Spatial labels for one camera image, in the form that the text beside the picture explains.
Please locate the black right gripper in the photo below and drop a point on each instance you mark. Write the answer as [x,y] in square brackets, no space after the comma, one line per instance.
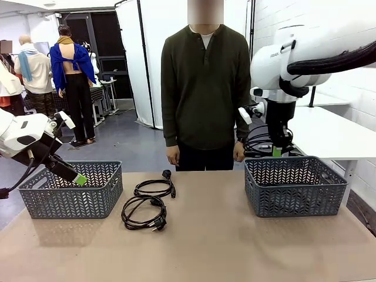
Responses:
[280,114]

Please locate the mannequin with blue shirt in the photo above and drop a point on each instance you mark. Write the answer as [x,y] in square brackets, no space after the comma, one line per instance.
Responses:
[72,61]

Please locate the white folding screen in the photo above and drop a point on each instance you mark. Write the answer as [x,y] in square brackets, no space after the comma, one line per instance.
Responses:
[129,58]

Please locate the person's right hand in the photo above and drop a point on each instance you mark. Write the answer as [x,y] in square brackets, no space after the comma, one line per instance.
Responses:
[173,155]

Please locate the person in cream jacket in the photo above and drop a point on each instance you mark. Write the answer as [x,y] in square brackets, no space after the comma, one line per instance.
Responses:
[8,85]

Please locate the grey metal-legged table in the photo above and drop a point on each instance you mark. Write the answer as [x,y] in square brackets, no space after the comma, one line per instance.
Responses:
[104,83]

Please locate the person in dark green sweater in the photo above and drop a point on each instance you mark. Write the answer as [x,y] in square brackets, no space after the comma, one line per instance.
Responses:
[205,88]

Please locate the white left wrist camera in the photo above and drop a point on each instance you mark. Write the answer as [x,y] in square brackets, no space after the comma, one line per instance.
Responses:
[64,119]

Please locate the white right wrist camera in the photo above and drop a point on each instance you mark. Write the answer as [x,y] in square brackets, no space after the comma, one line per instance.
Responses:
[245,115]

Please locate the person's right forearm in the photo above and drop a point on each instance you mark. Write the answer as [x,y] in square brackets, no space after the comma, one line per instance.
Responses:
[169,123]

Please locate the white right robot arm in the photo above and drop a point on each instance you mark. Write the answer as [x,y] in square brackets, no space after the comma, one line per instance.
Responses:
[270,64]

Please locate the person's left hand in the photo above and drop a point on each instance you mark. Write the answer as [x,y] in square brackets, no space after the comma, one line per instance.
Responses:
[239,152]

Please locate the white table with white legs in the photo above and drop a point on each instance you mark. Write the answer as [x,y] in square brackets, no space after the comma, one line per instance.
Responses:
[329,132]

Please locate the mannequin with beige jacket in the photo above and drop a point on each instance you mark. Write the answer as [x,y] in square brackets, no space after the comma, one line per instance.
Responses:
[35,73]

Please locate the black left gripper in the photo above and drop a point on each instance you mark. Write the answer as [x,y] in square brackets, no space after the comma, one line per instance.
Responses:
[38,152]

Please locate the white humanoid figure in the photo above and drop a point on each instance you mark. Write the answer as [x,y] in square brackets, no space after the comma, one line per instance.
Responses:
[93,58]

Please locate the grey plastic lattice basket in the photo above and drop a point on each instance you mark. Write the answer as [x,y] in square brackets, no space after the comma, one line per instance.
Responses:
[73,202]
[293,202]

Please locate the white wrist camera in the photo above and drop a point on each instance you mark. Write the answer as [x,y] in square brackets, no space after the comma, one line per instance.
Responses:
[245,115]
[64,119]

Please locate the dark glazed door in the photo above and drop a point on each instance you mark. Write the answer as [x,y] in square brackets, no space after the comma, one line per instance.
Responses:
[108,38]

